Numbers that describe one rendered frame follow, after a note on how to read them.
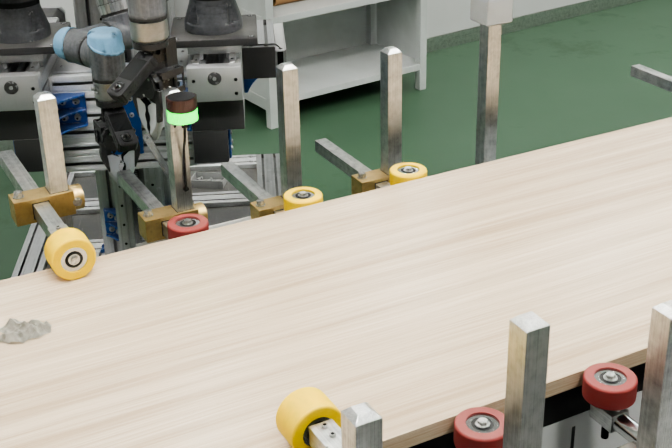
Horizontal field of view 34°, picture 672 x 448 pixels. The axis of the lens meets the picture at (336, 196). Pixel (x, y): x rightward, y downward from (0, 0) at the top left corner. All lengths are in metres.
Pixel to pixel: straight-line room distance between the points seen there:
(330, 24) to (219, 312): 3.88
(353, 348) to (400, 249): 0.34
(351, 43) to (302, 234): 3.70
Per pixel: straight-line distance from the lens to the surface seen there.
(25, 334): 1.88
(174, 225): 2.17
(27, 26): 2.93
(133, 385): 1.72
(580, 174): 2.40
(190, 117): 2.17
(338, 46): 5.72
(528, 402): 1.40
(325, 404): 1.51
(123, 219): 3.21
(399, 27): 5.63
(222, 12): 2.88
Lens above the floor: 1.86
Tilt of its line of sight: 25 degrees down
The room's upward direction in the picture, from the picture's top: 1 degrees counter-clockwise
